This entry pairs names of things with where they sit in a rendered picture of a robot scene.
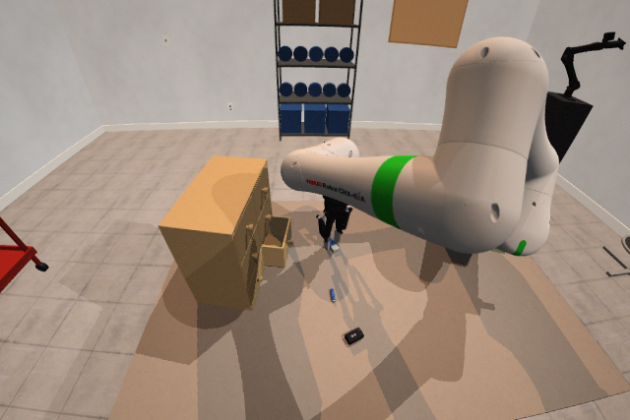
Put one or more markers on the tan wooden chest of drawers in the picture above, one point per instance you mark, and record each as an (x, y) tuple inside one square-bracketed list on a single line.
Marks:
[(198, 230)]

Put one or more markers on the blue and white eraser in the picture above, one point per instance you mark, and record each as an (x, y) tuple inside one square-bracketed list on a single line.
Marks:
[(333, 246)]

